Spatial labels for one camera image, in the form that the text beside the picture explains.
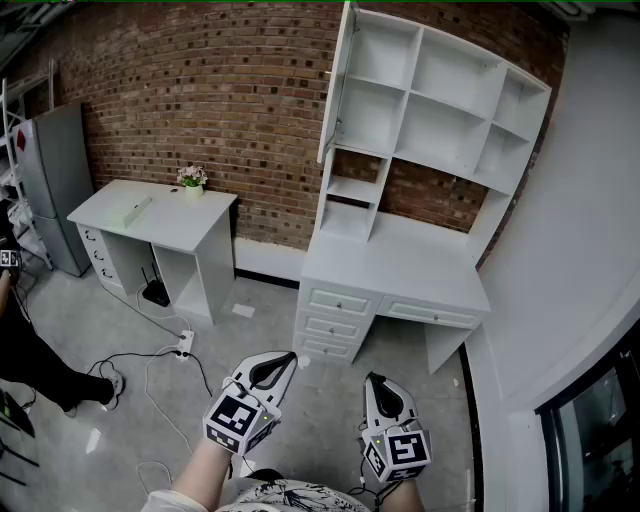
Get black equipment stand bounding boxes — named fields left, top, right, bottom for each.
left=0, top=389, right=41, bottom=487

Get white flat box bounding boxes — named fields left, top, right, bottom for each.
left=102, top=195, right=154, bottom=231

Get white cabinet door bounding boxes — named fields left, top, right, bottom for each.
left=317, top=2, right=359, bottom=165

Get white desk surface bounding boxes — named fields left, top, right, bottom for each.
left=294, top=209, right=494, bottom=376

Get thin black floor cable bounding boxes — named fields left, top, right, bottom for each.
left=106, top=287, right=184, bottom=340

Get person's right forearm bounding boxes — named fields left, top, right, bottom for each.
left=387, top=478, right=425, bottom=512

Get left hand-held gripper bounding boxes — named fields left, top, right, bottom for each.
left=202, top=351, right=299, bottom=456

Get black router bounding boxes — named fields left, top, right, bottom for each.
left=141, top=266, right=172, bottom=308

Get metal shelf rack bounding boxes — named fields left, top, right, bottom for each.
left=0, top=59, right=55, bottom=271

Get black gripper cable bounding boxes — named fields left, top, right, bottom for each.
left=357, top=422, right=399, bottom=509

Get person's left forearm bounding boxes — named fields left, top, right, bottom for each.
left=169, top=435, right=241, bottom=504

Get white power strip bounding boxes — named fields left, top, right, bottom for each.
left=175, top=329, right=195, bottom=362

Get black framed glass window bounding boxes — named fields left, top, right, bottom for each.
left=533, top=327, right=640, bottom=512

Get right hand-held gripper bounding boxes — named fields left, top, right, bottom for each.
left=357, top=372, right=432, bottom=484

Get grey refrigerator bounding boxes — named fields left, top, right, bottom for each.
left=12, top=102, right=97, bottom=279

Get white desk with shelf hutch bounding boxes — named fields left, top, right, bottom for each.
left=314, top=2, right=554, bottom=271

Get person's white printed shirt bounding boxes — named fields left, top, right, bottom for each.
left=139, top=477, right=374, bottom=512

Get pink flowers in white pot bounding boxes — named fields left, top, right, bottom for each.
left=176, top=164, right=209, bottom=199

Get plain white side desk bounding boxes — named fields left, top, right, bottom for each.
left=66, top=178, right=240, bottom=327

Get white floor cable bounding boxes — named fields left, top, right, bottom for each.
left=144, top=344, right=195, bottom=454
left=136, top=283, right=192, bottom=334
left=136, top=460, right=174, bottom=497

